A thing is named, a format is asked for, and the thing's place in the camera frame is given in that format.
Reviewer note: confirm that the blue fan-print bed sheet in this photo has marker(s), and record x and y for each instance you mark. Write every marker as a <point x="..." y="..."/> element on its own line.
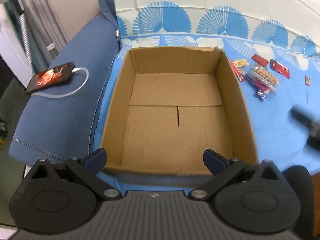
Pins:
<point x="275" y="130"/>

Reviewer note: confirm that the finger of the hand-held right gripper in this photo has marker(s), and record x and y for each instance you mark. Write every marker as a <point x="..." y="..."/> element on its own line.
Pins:
<point x="303" y="117"/>

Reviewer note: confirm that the white cabinet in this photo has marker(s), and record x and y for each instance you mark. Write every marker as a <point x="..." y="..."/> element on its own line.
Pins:
<point x="10" y="45"/>

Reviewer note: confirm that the long red purple snack packet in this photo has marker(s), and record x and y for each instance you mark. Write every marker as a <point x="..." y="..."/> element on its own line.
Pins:
<point x="255" y="82"/>

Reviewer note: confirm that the black smartphone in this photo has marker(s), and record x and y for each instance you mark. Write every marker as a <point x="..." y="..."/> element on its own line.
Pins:
<point x="50" y="77"/>

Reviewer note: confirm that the red stick snack packet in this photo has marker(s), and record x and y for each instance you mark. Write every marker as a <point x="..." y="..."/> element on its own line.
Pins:
<point x="238" y="73"/>

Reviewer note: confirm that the clear peanut packet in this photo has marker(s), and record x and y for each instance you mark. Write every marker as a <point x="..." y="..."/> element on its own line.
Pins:
<point x="265" y="76"/>

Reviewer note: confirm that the small purple snack packet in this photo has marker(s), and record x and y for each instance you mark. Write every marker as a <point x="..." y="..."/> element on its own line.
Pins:
<point x="261" y="96"/>

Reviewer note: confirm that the cardboard box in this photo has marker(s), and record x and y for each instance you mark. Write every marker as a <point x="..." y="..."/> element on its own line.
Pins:
<point x="175" y="130"/>

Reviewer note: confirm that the yellow snack packet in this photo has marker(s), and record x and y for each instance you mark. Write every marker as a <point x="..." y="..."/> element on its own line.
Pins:
<point x="240" y="63"/>

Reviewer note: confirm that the small red snack packet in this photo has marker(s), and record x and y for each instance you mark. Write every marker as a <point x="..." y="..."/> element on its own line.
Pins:
<point x="307" y="80"/>

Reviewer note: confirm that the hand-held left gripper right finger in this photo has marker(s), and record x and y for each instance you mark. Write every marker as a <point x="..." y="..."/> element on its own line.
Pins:
<point x="213" y="160"/>

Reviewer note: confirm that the blue upholstered bed frame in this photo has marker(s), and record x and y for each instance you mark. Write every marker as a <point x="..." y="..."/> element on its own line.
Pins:
<point x="70" y="105"/>

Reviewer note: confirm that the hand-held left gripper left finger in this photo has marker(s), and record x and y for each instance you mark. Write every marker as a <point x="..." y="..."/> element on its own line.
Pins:
<point x="96" y="159"/>

